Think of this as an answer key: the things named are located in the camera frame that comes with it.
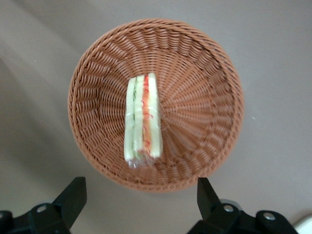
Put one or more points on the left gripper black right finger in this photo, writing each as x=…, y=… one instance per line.
x=209, y=207

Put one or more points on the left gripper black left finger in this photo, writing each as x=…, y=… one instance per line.
x=68, y=204

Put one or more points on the triangle sandwich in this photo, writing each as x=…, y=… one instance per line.
x=151, y=109

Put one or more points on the round brown wicker basket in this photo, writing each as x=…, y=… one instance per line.
x=195, y=97

